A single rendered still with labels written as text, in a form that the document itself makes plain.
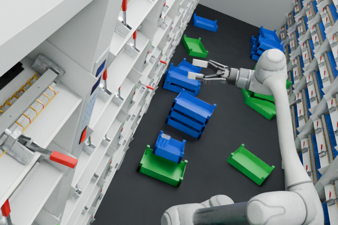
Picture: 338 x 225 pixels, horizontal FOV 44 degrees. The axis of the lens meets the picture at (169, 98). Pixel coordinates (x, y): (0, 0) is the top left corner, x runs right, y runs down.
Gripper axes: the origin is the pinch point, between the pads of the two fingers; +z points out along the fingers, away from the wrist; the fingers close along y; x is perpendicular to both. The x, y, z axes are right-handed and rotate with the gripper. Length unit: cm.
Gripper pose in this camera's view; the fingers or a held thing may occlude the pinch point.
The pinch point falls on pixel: (192, 68)
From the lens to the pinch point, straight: 189.0
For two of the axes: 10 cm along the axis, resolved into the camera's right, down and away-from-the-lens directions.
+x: 1.1, -8.4, -5.3
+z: -9.7, -2.0, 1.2
